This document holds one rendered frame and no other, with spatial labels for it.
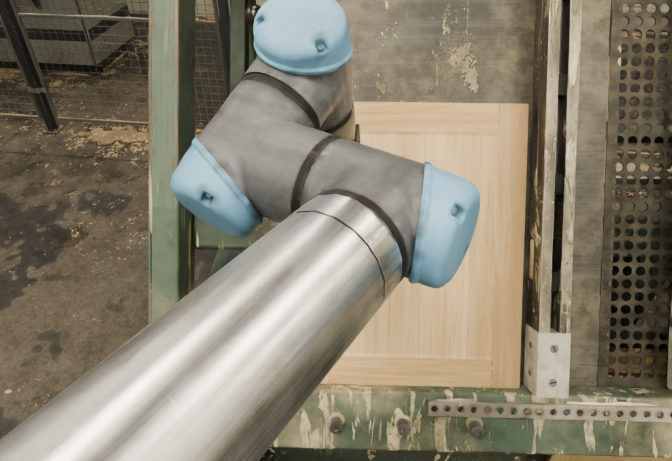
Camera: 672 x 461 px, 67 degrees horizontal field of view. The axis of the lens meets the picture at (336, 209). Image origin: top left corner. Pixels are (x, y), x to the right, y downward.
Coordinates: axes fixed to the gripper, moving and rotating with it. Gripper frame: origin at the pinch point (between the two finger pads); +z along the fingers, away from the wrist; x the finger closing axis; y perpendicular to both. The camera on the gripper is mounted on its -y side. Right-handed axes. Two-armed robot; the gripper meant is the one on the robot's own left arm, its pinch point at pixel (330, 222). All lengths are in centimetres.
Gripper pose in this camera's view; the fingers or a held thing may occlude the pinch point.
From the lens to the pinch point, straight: 69.4
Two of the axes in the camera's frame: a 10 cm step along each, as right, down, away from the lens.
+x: -9.9, -0.9, 1.1
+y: 1.3, -9.1, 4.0
